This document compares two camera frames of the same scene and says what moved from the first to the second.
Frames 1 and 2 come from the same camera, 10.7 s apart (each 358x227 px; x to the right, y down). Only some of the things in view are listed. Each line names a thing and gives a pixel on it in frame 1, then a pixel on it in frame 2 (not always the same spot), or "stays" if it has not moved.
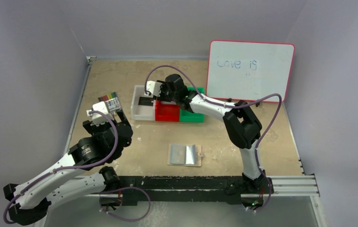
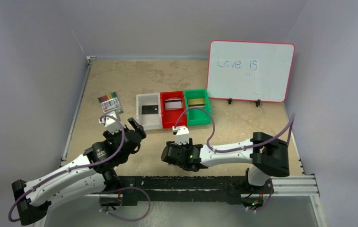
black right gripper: [162, 95] → [169, 152]
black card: [145, 101] → [151, 109]
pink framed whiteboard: [248, 70] stays
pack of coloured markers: [111, 101] stays
